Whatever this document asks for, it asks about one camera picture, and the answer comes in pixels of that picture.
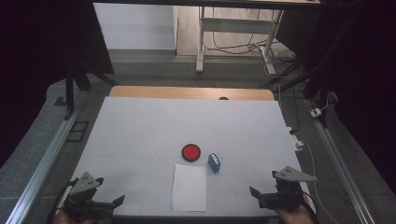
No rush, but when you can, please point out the black rectangular floor frame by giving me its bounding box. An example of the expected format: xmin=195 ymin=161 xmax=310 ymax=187
xmin=66 ymin=120 xmax=91 ymax=144

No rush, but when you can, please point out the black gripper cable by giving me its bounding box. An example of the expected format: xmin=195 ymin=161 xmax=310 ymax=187
xmin=46 ymin=178 xmax=79 ymax=224
xmin=300 ymin=189 xmax=319 ymax=224

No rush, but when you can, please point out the person's right hand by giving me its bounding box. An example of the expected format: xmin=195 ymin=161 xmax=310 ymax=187
xmin=274 ymin=199 xmax=316 ymax=224

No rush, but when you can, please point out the white paper sheet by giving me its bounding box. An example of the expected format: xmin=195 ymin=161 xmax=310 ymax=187
xmin=171 ymin=163 xmax=207 ymax=213

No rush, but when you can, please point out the blue stamp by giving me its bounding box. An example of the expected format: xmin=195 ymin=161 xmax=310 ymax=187
xmin=207 ymin=152 xmax=221 ymax=175

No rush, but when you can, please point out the aluminium rail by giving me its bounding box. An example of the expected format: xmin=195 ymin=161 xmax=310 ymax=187
xmin=306 ymin=98 xmax=377 ymax=224
xmin=6 ymin=102 xmax=88 ymax=224

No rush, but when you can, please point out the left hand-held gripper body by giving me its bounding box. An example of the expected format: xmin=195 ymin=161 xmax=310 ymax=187
xmin=64 ymin=171 xmax=115 ymax=218

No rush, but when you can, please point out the round red ink pad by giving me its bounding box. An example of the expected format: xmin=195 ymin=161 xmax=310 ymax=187
xmin=181 ymin=143 xmax=202 ymax=163

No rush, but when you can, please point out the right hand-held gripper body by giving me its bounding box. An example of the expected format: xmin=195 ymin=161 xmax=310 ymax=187
xmin=258 ymin=165 xmax=318 ymax=213

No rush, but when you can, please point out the tangle of floor cables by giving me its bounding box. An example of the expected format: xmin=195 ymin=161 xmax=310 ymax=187
xmin=204 ymin=7 xmax=297 ymax=64

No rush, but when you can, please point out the white metal desk frame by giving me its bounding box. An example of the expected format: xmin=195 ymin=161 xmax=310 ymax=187
xmin=195 ymin=6 xmax=285 ymax=76

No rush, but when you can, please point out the person's left hand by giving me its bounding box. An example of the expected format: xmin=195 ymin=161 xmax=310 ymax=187
xmin=50 ymin=207 xmax=96 ymax=224

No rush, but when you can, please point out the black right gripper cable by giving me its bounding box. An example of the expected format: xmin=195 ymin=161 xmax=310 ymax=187
xmin=300 ymin=189 xmax=319 ymax=224

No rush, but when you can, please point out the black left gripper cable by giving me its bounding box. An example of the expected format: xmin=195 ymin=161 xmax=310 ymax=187
xmin=46 ymin=178 xmax=79 ymax=224

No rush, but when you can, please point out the black metal stand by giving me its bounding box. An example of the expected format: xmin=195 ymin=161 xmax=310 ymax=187
xmin=261 ymin=8 xmax=361 ymax=129
xmin=63 ymin=64 xmax=119 ymax=121

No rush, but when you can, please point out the thin white cable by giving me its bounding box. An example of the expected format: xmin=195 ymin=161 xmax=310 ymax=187
xmin=300 ymin=140 xmax=341 ymax=224

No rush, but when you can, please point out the white table cover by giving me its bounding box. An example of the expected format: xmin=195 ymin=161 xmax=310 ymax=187
xmin=64 ymin=96 xmax=318 ymax=217

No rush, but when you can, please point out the black curtain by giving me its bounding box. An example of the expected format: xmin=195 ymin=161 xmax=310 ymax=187
xmin=275 ymin=0 xmax=396 ymax=195
xmin=0 ymin=0 xmax=115 ymax=170

